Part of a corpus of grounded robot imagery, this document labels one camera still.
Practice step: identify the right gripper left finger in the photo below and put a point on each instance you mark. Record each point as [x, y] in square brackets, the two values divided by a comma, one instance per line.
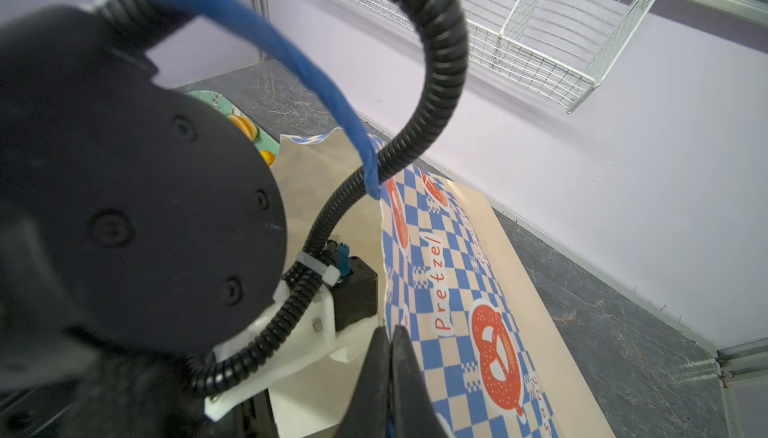
[367, 415]

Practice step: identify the green floral tray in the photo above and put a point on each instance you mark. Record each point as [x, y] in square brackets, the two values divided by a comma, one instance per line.
[264, 142]

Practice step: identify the white wire shelf basket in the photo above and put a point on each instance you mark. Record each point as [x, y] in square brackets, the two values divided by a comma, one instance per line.
[560, 49]

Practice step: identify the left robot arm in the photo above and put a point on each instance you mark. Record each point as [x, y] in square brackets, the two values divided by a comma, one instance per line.
[146, 285]

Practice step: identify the checkered paper bag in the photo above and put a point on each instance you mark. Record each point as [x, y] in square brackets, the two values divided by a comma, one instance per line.
[492, 359]

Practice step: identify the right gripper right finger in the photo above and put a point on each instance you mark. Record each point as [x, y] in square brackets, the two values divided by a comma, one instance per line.
[412, 412]

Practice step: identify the yellow fake bread loaf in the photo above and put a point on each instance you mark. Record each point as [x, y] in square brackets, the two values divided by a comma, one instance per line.
[246, 126]

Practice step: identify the round striped fake bun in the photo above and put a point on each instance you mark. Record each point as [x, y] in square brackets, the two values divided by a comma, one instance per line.
[268, 156]

